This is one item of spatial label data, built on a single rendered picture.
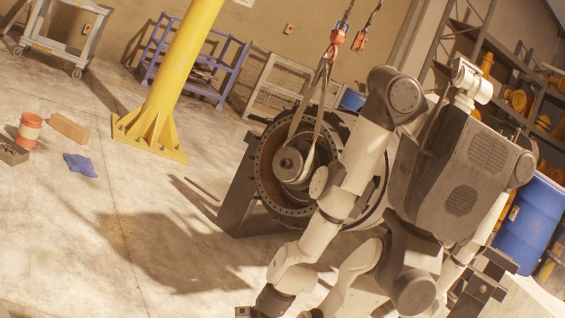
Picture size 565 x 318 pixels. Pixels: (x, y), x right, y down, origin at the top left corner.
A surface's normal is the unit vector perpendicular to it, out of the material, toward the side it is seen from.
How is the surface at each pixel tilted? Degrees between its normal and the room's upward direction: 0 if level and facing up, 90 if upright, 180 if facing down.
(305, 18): 90
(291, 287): 102
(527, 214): 90
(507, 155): 90
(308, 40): 90
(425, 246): 45
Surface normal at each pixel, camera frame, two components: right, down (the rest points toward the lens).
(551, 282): -0.72, -0.15
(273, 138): 0.60, 0.62
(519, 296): -0.84, -0.27
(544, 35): 0.35, 0.39
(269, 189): 0.69, -0.54
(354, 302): 0.06, 0.46
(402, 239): -0.90, -0.36
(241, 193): -0.53, -0.02
